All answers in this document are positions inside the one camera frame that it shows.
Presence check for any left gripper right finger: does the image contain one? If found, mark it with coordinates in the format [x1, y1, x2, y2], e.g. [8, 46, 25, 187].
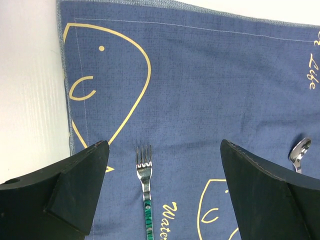
[220, 139, 320, 240]

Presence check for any blue cloth placemat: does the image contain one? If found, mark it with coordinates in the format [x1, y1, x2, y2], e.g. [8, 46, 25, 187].
[57, 0, 320, 240]

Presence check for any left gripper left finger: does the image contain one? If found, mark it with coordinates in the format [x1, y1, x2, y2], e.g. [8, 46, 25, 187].
[0, 140, 110, 240]

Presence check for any fork with green handle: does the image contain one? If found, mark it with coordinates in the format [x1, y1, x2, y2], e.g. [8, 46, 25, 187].
[136, 145, 154, 240]

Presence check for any spoon with green handle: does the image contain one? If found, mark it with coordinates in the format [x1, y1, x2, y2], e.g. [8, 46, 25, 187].
[288, 137, 312, 174]

